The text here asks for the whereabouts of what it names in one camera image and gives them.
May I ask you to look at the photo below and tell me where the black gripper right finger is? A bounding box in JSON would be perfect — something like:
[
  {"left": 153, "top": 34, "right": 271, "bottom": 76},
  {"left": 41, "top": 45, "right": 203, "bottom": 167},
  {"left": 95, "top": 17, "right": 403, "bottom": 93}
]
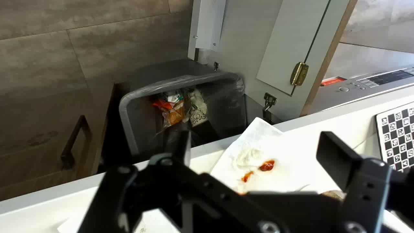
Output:
[{"left": 315, "top": 129, "right": 414, "bottom": 233}]

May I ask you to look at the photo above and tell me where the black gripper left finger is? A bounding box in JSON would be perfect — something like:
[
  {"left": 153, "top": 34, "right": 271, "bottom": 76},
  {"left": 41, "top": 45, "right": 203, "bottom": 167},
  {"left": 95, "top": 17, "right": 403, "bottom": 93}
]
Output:
[{"left": 76, "top": 128, "right": 276, "bottom": 233}]

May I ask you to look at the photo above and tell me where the stained white paper napkin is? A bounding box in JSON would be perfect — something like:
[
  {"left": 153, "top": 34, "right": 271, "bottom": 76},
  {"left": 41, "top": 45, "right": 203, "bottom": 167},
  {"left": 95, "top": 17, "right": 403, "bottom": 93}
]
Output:
[{"left": 208, "top": 115, "right": 346, "bottom": 199}]

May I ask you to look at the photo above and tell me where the grey trash bin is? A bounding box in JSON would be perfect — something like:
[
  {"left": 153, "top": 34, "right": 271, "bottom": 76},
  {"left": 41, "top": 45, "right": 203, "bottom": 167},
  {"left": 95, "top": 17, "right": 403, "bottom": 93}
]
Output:
[{"left": 116, "top": 59, "right": 249, "bottom": 159}]

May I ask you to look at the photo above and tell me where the black white checkerboard board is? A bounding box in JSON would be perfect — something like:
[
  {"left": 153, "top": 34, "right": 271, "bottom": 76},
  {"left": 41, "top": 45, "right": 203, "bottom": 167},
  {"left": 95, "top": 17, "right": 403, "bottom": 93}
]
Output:
[{"left": 373, "top": 101, "right": 414, "bottom": 175}]

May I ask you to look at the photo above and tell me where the orange snack wrapper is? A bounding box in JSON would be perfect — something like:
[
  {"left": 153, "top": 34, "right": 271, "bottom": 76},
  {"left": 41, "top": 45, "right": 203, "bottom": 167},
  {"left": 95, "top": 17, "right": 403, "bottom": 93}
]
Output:
[{"left": 150, "top": 89, "right": 190, "bottom": 128}]

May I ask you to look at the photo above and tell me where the stainless steel dishwasher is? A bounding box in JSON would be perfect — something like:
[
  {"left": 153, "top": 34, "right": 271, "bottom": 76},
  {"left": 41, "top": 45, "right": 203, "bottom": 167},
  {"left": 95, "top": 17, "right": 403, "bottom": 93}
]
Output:
[{"left": 307, "top": 66, "right": 414, "bottom": 115}]

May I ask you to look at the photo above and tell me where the wooden cabinet front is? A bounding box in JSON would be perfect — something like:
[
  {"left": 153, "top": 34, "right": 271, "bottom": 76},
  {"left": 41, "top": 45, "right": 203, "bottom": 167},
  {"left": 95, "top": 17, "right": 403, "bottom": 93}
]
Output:
[{"left": 0, "top": 79, "right": 116, "bottom": 203}]

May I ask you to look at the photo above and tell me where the printed white wrapper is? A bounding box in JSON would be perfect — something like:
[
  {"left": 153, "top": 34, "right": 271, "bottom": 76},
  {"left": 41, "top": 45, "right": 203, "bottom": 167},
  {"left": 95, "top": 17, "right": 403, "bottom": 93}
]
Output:
[{"left": 186, "top": 87, "right": 209, "bottom": 128}]

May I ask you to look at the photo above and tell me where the black door latch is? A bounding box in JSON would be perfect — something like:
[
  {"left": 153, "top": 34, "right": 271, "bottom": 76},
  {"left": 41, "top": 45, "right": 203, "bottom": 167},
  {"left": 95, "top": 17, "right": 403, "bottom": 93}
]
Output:
[{"left": 261, "top": 92, "right": 278, "bottom": 125}]

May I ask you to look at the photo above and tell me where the brass door fitting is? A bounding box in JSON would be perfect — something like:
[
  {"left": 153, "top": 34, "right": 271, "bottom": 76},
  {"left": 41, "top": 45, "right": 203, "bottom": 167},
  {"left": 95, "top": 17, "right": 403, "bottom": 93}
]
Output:
[{"left": 288, "top": 61, "right": 310, "bottom": 88}]

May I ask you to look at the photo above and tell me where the open cabinet door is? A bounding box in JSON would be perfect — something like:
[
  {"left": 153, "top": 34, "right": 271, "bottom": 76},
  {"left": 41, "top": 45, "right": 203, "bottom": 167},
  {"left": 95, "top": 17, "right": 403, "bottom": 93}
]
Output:
[{"left": 256, "top": 0, "right": 359, "bottom": 116}]

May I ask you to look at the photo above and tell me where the dark cabinet handle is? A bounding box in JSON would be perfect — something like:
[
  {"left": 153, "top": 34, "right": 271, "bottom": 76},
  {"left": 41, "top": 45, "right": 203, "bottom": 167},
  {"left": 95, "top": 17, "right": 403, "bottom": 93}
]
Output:
[{"left": 58, "top": 114, "right": 94, "bottom": 171}]

